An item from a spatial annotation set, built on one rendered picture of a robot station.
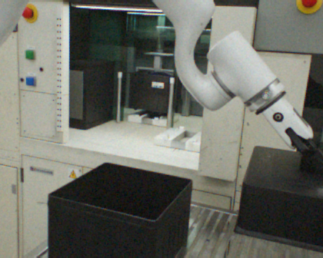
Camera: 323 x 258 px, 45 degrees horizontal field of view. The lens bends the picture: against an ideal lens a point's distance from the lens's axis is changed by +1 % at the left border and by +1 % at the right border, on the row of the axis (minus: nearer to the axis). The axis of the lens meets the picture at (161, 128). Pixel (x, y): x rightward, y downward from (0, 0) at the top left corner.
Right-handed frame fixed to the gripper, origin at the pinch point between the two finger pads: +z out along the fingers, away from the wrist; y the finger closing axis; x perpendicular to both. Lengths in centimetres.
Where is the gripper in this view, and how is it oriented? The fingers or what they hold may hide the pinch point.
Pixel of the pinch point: (318, 160)
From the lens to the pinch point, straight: 85.7
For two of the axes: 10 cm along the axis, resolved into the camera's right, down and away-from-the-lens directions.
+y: 3.1, -2.1, 9.3
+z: 6.2, 7.8, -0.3
